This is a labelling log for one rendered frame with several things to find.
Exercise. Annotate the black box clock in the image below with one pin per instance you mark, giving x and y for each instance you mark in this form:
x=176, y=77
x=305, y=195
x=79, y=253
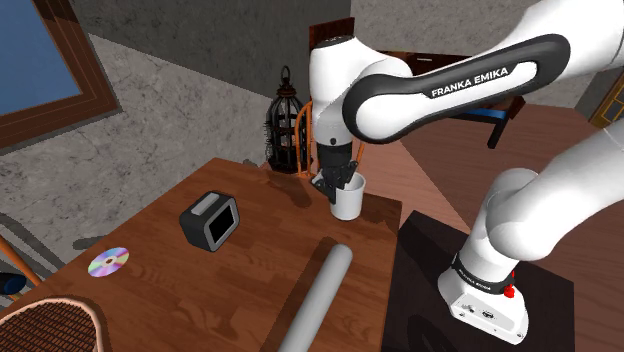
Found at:
x=202, y=226

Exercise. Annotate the dark robot stand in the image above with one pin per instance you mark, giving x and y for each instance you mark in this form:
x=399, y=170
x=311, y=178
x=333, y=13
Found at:
x=424, y=292

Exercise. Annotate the wooden table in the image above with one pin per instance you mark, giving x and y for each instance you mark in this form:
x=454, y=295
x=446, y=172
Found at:
x=195, y=302

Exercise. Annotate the black birdcage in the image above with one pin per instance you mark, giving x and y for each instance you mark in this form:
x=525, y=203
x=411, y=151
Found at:
x=282, y=126

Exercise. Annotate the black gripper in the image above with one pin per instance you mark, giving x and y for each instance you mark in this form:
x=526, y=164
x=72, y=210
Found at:
x=335, y=156

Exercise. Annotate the grey cylinder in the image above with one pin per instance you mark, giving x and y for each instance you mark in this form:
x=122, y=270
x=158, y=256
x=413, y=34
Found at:
x=319, y=297

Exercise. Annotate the orange wooden pole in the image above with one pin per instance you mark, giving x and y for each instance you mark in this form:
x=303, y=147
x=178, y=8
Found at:
x=19, y=265

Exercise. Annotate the white cup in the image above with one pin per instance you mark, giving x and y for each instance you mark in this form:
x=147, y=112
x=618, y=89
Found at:
x=349, y=204

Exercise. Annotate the shiny compact disc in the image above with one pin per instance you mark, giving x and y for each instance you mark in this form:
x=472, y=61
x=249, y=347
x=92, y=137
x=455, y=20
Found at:
x=108, y=262

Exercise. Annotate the brown framed window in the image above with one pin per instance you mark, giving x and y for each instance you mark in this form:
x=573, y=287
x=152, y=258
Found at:
x=29, y=58

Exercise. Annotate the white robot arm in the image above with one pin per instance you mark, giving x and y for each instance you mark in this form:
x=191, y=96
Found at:
x=512, y=224

